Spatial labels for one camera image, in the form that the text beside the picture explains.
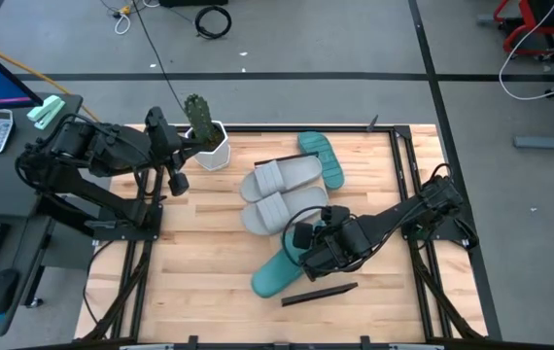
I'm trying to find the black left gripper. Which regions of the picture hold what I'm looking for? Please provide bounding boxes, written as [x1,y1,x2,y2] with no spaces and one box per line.
[143,105,215,169]

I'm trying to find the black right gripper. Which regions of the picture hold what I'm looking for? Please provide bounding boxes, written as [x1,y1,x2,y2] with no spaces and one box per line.
[301,206,374,283]

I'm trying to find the wooden shelf with black frame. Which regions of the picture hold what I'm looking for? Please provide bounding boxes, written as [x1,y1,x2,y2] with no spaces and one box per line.
[252,150,360,308]

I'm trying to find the teal rubber slide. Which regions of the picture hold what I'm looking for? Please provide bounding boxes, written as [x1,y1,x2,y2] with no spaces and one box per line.
[297,130,346,192]
[250,221,329,299]

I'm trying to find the grey rubber slide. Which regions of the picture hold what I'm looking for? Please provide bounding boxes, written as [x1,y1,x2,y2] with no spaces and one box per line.
[240,186,330,237]
[239,155,325,204]

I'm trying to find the green cactus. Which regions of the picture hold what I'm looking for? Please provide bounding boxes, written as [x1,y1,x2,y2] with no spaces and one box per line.
[183,92,219,147]

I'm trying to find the mint green stapler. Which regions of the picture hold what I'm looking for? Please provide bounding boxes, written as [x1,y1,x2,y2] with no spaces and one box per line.
[26,94,66,130]

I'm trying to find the black computer mouse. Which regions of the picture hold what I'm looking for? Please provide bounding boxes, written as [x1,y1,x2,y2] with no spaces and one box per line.
[0,267,21,317]

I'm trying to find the grey desk foot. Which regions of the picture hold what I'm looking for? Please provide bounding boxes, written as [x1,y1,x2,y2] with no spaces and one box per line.
[513,119,554,151]

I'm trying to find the red and black cart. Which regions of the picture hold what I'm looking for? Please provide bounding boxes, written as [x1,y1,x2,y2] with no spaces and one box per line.
[493,0,554,63]

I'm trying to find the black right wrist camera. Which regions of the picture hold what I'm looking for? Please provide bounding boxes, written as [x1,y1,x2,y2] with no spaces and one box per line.
[292,222,314,251]

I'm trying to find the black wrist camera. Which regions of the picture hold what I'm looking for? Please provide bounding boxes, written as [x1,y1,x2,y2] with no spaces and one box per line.
[292,222,314,251]
[166,169,191,198]

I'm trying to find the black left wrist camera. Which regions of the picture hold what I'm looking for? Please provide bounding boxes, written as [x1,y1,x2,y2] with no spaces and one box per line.
[166,169,191,198]

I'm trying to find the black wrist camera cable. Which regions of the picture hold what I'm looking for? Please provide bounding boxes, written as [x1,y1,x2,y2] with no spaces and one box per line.
[281,204,329,276]

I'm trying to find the black aluminium table frame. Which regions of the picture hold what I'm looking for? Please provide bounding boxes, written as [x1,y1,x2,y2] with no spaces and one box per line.
[75,123,502,350]

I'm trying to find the long black floor cable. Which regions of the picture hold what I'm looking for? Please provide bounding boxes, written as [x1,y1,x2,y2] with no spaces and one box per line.
[130,0,190,118]

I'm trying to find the coiled black cable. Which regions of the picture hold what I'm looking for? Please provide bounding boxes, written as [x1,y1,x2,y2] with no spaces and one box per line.
[193,4,233,40]

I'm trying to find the small white cable loop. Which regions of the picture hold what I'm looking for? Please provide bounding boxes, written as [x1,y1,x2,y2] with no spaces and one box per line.
[114,12,132,36]

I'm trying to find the black power cable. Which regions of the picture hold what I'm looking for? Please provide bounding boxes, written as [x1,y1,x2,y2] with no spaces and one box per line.
[82,238,116,336]

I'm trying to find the yellow cable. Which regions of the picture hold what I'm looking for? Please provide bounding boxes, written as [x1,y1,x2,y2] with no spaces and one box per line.
[0,38,101,123]

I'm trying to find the long white cable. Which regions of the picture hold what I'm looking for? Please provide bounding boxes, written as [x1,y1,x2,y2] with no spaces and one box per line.
[499,0,554,102]

